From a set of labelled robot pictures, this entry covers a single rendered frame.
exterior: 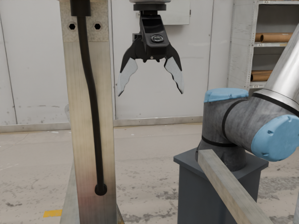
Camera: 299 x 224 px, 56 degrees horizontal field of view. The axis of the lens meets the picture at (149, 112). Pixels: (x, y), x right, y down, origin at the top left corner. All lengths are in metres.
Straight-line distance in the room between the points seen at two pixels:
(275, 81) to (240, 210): 0.54
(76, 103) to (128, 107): 2.79
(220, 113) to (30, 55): 2.30
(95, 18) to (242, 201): 0.35
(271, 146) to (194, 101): 2.33
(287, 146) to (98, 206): 0.71
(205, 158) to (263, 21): 2.78
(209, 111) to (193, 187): 0.30
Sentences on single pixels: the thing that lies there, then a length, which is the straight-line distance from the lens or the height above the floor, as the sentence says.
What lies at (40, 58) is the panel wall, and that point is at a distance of 2.97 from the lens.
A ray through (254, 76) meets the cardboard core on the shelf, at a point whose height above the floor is 0.57.
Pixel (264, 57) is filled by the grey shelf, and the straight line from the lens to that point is 3.33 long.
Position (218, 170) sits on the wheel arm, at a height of 0.85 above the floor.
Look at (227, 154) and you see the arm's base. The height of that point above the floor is 0.66.
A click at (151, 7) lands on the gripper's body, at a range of 0.62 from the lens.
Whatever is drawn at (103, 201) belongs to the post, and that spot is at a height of 0.95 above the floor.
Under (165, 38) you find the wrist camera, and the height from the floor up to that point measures 1.07.
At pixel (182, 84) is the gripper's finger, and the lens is 0.66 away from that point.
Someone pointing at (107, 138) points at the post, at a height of 1.01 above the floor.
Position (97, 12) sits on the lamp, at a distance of 0.22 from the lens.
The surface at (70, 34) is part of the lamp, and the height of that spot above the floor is 1.10.
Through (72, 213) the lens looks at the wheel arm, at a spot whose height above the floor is 0.86.
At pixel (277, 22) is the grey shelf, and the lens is 3.36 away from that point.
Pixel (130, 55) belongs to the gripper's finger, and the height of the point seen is 1.03.
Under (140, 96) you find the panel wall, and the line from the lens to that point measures 2.99.
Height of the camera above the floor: 1.11
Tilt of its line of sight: 18 degrees down
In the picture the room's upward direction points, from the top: straight up
